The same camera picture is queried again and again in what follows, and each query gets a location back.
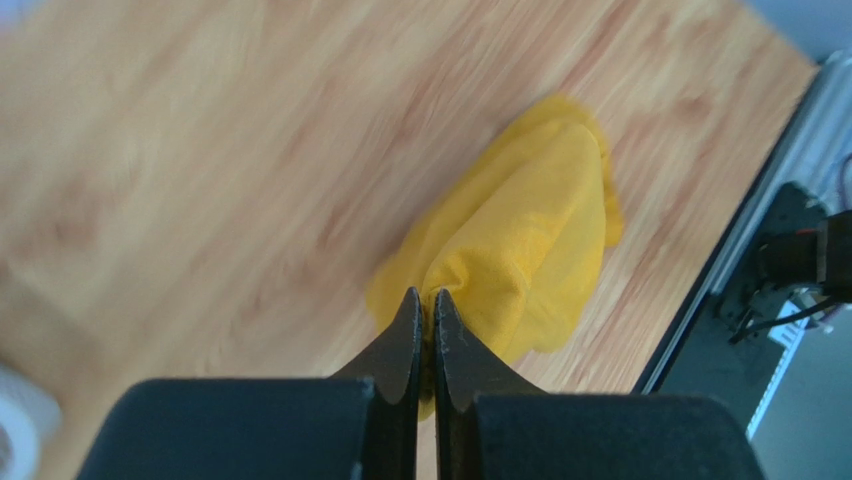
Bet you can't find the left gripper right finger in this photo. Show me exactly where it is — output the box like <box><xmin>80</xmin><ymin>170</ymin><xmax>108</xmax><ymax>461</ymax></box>
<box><xmin>433</xmin><ymin>289</ymin><xmax>545</xmax><ymax>479</ymax></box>

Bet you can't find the yellow t shirt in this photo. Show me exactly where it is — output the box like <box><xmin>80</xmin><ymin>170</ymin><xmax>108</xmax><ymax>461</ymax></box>
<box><xmin>364</xmin><ymin>93</ymin><xmax>625</xmax><ymax>422</ymax></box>

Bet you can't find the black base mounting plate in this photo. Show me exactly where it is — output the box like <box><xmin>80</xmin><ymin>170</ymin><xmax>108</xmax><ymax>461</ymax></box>
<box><xmin>634</xmin><ymin>183</ymin><xmax>851</xmax><ymax>436</ymax></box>

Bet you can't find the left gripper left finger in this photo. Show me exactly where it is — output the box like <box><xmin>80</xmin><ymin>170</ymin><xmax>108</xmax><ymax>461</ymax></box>
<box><xmin>331</xmin><ymin>287</ymin><xmax>424</xmax><ymax>479</ymax></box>

